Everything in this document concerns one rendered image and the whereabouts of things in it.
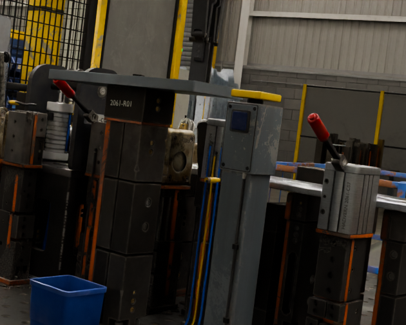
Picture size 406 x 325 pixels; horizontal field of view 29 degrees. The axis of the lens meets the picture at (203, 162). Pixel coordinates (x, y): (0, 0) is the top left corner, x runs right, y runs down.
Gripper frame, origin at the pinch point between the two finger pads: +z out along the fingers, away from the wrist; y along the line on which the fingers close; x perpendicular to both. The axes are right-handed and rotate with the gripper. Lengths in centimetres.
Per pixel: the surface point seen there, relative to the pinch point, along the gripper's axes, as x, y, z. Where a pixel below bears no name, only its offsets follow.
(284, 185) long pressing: -14.5, 18.4, 20.5
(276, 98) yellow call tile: -15.1, -6.6, 4.8
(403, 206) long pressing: -37.2, 8.0, 20.5
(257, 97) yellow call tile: -12.7, -10.5, 5.2
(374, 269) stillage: -29, 215, 65
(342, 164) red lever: -26.5, -1.0, 14.3
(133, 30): 142, 344, -41
